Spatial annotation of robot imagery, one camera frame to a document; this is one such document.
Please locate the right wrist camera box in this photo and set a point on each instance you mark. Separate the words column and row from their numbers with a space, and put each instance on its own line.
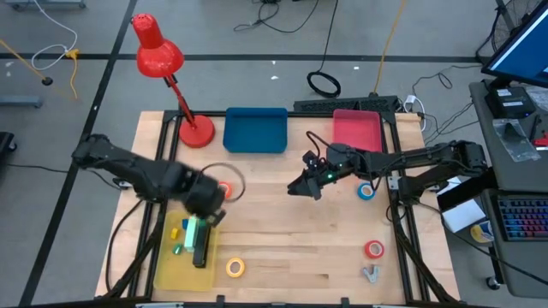
column 310, row 159

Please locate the grey staple remover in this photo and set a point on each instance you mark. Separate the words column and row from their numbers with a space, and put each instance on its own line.
column 371, row 276

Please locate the green staple remover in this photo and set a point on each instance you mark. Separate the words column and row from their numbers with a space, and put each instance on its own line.
column 177, row 249

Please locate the yellow rod with black foot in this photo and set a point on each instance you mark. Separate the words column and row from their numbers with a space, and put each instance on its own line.
column 25, row 64

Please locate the clear plastic bag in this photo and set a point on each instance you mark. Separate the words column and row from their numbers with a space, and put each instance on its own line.
column 516, row 141

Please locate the blue staple remover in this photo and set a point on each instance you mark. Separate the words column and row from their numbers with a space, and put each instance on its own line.
column 185, row 223

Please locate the blue tape roll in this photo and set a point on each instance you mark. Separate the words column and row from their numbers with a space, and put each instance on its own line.
column 361, row 191

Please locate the black mini computer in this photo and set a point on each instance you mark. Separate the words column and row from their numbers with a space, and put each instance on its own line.
column 509, row 102

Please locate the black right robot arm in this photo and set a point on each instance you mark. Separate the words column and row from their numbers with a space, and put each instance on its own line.
column 428, row 160

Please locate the pink plastic bin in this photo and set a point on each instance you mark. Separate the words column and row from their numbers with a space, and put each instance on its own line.
column 357, row 128

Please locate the rainbow backlit keyboard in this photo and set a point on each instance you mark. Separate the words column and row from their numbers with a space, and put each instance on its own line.
column 524, row 218

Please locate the black floor fan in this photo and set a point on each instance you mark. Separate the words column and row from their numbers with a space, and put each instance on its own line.
column 496, row 30

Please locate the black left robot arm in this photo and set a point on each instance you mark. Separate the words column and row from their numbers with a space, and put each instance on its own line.
column 128, row 164

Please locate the black aluminium table frame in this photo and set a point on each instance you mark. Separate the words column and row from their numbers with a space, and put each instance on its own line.
column 394, row 256

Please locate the black keyboard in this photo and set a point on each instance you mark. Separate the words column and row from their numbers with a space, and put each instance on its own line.
column 342, row 104

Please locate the mint green stapler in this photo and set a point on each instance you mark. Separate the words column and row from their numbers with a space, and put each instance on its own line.
column 191, row 235

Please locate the white power adapter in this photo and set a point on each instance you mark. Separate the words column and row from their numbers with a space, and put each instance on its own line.
column 411, row 102

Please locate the orange tape roll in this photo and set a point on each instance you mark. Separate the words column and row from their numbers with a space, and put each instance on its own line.
column 228, row 188

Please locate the white paper box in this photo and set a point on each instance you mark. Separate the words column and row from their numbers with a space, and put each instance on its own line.
column 462, row 216

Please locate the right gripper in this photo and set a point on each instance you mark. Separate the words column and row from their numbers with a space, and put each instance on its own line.
column 336, row 164

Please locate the grey desk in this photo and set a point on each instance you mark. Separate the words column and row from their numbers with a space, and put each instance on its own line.
column 514, row 175

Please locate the red desk lamp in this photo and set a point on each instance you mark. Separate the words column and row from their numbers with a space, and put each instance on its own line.
column 158, row 55

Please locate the yellow plastic bin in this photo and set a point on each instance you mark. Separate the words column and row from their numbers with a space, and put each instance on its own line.
column 180, row 274

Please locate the yellow tape roll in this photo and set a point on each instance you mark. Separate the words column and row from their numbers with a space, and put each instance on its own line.
column 229, row 267

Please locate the red tape roll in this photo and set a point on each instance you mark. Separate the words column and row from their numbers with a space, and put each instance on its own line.
column 368, row 249

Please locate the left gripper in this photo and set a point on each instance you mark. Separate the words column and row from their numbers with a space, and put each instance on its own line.
column 205, row 197

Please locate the large computer monitor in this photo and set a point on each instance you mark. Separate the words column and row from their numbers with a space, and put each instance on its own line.
column 522, row 55

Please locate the yellow and blue round container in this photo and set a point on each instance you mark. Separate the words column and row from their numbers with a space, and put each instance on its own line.
column 480, row 232

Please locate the black stapler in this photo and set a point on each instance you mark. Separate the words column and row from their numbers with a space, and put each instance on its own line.
column 202, row 252

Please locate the blue plastic bin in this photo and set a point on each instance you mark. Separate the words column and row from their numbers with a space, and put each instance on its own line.
column 255, row 130

